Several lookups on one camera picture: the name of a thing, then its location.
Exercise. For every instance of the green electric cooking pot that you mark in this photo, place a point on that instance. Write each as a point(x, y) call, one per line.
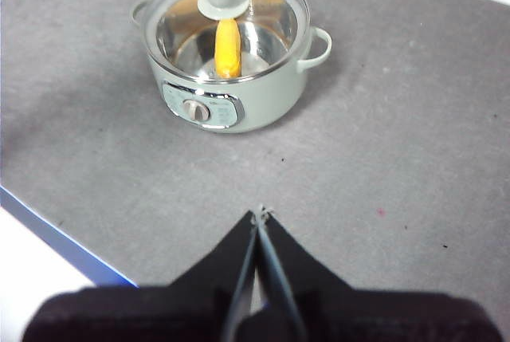
point(271, 99)

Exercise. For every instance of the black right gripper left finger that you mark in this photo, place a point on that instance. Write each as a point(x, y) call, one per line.
point(179, 310)

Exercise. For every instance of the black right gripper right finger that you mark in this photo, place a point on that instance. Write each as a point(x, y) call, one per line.
point(358, 318)

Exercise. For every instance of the yellow corn cob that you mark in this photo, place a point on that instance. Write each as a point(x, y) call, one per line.
point(228, 47)

